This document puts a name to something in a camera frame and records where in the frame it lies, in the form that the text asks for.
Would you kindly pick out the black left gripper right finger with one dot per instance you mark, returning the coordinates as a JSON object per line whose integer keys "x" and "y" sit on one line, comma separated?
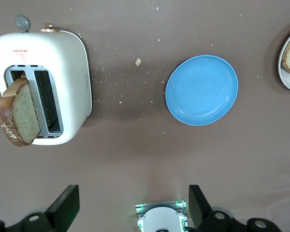
{"x": 203, "y": 217}

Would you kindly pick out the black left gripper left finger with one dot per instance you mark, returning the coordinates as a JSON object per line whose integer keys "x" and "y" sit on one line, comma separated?
{"x": 62, "y": 212}

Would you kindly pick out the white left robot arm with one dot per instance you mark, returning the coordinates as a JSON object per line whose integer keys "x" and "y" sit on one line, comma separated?
{"x": 162, "y": 217}

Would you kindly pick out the blue plate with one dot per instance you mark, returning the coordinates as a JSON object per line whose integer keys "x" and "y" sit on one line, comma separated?
{"x": 201, "y": 90}

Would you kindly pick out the dark crust bread slice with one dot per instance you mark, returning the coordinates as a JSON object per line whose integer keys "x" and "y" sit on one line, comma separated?
{"x": 21, "y": 116}

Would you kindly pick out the white toaster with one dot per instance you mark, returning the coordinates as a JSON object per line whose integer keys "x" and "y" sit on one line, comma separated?
{"x": 70, "y": 72}

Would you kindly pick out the large bread crumb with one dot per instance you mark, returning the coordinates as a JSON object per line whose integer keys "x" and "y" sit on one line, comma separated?
{"x": 138, "y": 62}

